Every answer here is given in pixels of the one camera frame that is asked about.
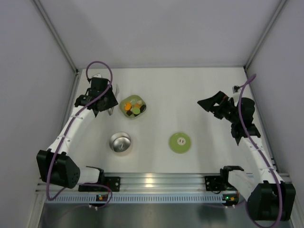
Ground green round lid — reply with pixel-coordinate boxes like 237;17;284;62
169;132;191;154

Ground orange food piece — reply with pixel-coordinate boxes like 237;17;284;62
124;102;132;111

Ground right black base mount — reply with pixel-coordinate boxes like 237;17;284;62
204;176;225;194

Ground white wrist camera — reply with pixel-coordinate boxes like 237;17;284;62
232;85;242;99
91;73;103;79

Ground metal serving tongs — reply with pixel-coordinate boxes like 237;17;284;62
108;84;120;116

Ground right aluminium frame post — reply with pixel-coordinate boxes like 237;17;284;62
244;0;288;71

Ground left aluminium frame post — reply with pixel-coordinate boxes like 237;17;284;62
32;0;79;74

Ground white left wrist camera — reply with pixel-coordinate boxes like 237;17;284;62
91;73;103;79

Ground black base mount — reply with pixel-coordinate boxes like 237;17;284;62
78;176;121;192
204;176;225;194

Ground grey slotted cable duct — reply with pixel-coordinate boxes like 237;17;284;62
46;193;229;204

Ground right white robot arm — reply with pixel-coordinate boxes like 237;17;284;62
197;91;296;221

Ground green food tray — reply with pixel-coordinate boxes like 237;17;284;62
119;95;147;119

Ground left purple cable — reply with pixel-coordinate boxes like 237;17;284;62
46;61;114;209

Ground aluminium mounting rail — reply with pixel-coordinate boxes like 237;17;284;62
35;172;295;193

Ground black round food piece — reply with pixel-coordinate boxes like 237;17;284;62
140;105;146;112

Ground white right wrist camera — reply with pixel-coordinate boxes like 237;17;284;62
232;85;242;99

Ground aluminium frame post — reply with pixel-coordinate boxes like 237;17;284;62
244;0;288;71
32;0;79;74

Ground green round food piece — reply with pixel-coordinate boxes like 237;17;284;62
132;107;141;115

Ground steel lunch box bowl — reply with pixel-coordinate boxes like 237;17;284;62
109;132;133;156

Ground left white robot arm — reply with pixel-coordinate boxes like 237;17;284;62
37;77;118;189

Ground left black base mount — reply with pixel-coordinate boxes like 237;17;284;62
78;176;121;192

